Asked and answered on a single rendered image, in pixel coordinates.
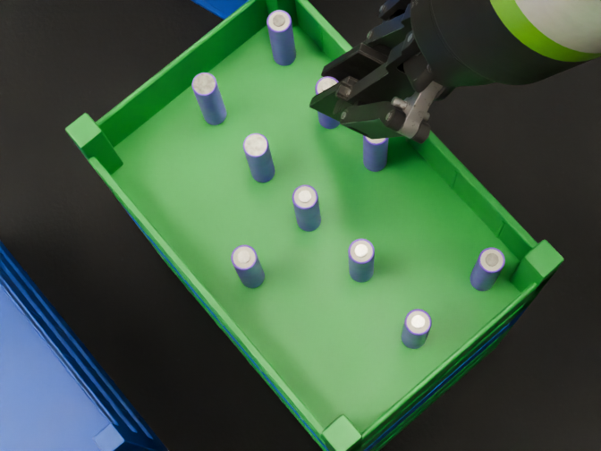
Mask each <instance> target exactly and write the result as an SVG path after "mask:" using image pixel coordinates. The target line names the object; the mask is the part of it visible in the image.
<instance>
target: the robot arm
mask: <svg viewBox="0 0 601 451"><path fill-rule="evenodd" d="M378 17H379V18H380V19H382V20H383V22H382V24H380V25H378V26H376V27H375V28H373V29H372V30H371V31H370V32H369V33H368V35H367V39H366V40H364V41H363V42H361V43H360V44H359V45H357V46H356V47H354V48H353V49H351V50H350V51H348V52H346V53H345V54H343V55H341V56H339V57H338V58H336V59H334V61H332V62H331V63H329V64H327V65H325V66H324V68H323V71H322V73H321V76H323V77H326V76H330V77H333V78H336V79H337V80H338V81H339V82H337V83H336V84H335V85H333V86H331V87H330V88H328V89H325V90H324V91H322V92H320V93H319V94H317V95H316V96H314V97H313V98H312V99H311V101H310V104H309V107H311V108H313V109H315V110H317V111H318V112H320V113H322V114H324V115H327V116H329V117H331V118H333V119H335V120H336V121H339V122H340V124H341V125H343V126H345V127H347V128H349V129H351V130H354V131H355V132H358V133H360V134H362V135H364V136H366V137H368V138H370V139H371V140H374V139H383V138H392V137H402V136H405V137H407V138H409V139H411V140H414V141H416V142H418V143H420V144H421V143H423V142H424V141H425V140H426V139H427V138H428V136H429V133H430V125H429V124H428V123H427V120H428V119H429V117H430V114H429V113H428V112H427V111H428V109H429V107H430V105H431V104H432V102H433V100H435V101H439V100H443V99H444V98H446V97H447V96H448V95H449V94H450V93H451V92H452V91H453V90H454V89H455V88H456V87H459V86H479V85H487V84H490V83H494V82H499V83H502V84H509V85H524V84H530V83H534V82H537V81H542V80H543V79H546V78H548V77H551V76H553V75H556V74H557V73H560V72H564V71H566V70H569V69H571V68H573V67H575V66H578V65H580V64H584V63H586V62H588V61H591V60H593V59H596V58H598V57H600V56H601V0H387V1H386V2H385V3H384V4H383V5H382V6H381V7H380V10H379V15H378Z"/></svg>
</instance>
